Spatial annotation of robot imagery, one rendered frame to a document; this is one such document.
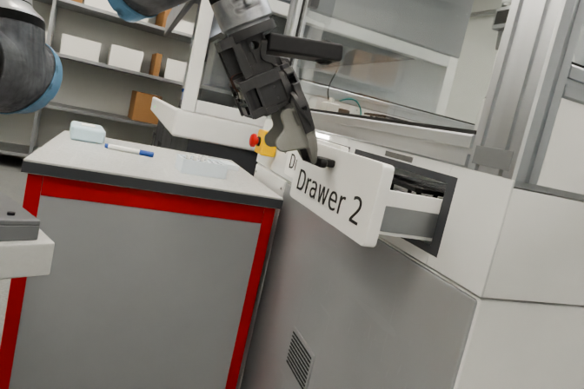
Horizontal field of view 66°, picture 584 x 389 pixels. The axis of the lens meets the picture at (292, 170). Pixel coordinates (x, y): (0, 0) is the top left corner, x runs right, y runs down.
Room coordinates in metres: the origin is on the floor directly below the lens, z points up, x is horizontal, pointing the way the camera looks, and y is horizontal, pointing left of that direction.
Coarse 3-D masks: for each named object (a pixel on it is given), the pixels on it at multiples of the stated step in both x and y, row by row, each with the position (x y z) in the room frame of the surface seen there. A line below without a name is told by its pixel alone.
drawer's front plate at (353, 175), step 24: (312, 168) 0.76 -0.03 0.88; (336, 168) 0.67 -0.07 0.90; (360, 168) 0.61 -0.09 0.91; (384, 168) 0.56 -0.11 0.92; (312, 192) 0.74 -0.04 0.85; (336, 192) 0.66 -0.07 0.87; (360, 192) 0.60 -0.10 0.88; (384, 192) 0.56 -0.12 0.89; (336, 216) 0.64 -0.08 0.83; (360, 216) 0.58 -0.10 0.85; (360, 240) 0.57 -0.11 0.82
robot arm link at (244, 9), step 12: (228, 0) 0.59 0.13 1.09; (240, 0) 0.59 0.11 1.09; (252, 0) 0.60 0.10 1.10; (264, 0) 0.61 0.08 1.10; (216, 12) 0.60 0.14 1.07; (228, 12) 0.59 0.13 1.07; (240, 12) 0.59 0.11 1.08; (252, 12) 0.59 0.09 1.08; (264, 12) 0.60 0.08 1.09; (228, 24) 0.60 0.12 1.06; (240, 24) 0.59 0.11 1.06; (252, 24) 0.60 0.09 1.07
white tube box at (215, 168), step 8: (176, 160) 1.22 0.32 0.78; (184, 160) 1.15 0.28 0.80; (192, 160) 1.16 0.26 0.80; (208, 160) 1.26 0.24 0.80; (216, 160) 1.28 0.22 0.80; (176, 168) 1.20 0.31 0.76; (184, 168) 1.15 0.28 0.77; (192, 168) 1.16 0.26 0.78; (200, 168) 1.17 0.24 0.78; (208, 168) 1.18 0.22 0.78; (216, 168) 1.19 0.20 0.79; (224, 168) 1.20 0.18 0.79; (208, 176) 1.18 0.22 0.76; (216, 176) 1.20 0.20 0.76; (224, 176) 1.20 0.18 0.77
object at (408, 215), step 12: (396, 192) 0.59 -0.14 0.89; (396, 204) 0.59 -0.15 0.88; (408, 204) 0.60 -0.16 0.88; (420, 204) 0.61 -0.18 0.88; (432, 204) 0.61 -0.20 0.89; (384, 216) 0.58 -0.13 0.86; (396, 216) 0.59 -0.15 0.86; (408, 216) 0.60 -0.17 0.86; (420, 216) 0.60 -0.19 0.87; (432, 216) 0.61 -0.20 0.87; (384, 228) 0.59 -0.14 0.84; (396, 228) 0.59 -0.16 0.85; (408, 228) 0.60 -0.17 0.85; (420, 228) 0.61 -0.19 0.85; (432, 228) 0.61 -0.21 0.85
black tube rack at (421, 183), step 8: (400, 176) 0.81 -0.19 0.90; (392, 184) 0.73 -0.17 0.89; (416, 184) 0.71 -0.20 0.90; (424, 184) 0.75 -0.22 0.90; (432, 184) 0.79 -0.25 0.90; (440, 184) 0.84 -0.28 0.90; (408, 192) 0.83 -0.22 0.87; (416, 192) 0.67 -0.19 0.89; (432, 192) 0.66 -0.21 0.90; (440, 192) 0.67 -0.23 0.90
